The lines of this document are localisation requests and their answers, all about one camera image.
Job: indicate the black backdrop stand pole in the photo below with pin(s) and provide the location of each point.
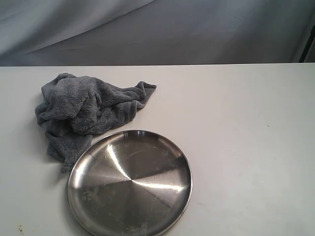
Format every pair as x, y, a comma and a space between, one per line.
307, 48

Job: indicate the grey fleece cloth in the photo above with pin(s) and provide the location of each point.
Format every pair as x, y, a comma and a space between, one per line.
77, 108

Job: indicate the grey backdrop cloth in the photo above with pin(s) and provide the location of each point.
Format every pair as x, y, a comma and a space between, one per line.
152, 32

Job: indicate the round stainless steel plate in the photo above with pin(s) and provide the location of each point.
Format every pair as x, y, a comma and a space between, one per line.
130, 183

